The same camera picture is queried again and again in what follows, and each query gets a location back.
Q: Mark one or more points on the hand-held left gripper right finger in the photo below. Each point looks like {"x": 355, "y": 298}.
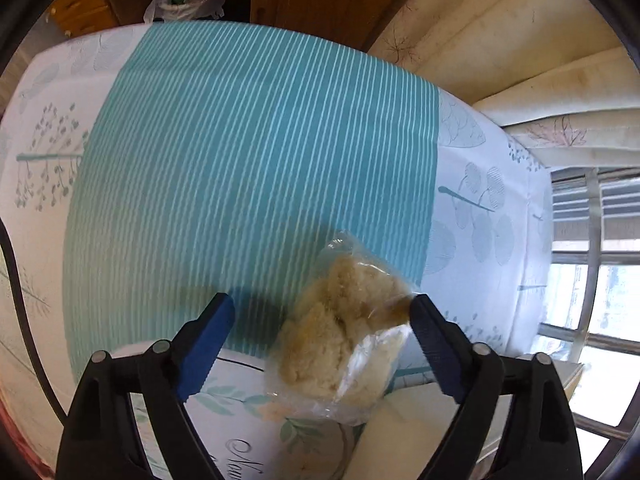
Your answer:
{"x": 440, "y": 345}

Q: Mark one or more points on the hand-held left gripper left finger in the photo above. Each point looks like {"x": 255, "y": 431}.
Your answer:
{"x": 205, "y": 345}

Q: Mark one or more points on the white plastic bin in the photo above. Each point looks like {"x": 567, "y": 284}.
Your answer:
{"x": 395, "y": 435}

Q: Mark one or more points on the clear rice cake packet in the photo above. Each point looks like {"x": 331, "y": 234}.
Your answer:
{"x": 320, "y": 350}

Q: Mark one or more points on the metal window guard bars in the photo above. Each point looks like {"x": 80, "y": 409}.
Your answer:
{"x": 592, "y": 240}

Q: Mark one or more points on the white curtain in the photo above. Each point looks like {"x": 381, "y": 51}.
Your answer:
{"x": 525, "y": 35}

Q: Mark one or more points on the plastic bag with green contents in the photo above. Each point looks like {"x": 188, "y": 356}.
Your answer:
{"x": 187, "y": 0}

